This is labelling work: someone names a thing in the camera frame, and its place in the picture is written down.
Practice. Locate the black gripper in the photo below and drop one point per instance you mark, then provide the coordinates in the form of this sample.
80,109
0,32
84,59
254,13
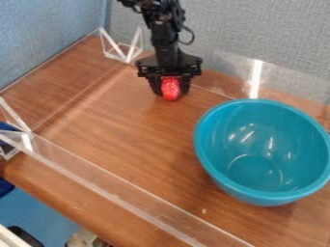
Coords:
168,62

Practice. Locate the red strawberry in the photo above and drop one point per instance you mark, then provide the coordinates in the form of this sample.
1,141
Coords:
171,88

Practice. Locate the blue plastic bowl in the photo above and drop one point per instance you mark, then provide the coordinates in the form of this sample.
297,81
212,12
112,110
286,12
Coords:
263,150

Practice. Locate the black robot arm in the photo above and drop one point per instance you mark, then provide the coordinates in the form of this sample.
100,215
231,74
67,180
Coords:
164,18

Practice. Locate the clear acrylic back barrier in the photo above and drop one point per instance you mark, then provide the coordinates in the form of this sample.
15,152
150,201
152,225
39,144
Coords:
240,77

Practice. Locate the clear acrylic barrier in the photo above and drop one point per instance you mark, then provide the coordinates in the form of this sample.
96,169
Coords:
240,77
111,206

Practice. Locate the clear acrylic front barrier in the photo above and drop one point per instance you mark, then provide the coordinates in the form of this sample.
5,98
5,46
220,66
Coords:
111,206

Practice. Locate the black white object below table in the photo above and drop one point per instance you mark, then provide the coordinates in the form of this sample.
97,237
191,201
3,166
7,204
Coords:
12,240

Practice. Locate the clear acrylic corner bracket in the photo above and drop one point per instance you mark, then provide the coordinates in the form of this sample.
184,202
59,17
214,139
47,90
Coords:
120,51

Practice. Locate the clear acrylic left bracket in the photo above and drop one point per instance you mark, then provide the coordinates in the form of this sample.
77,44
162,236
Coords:
12,128

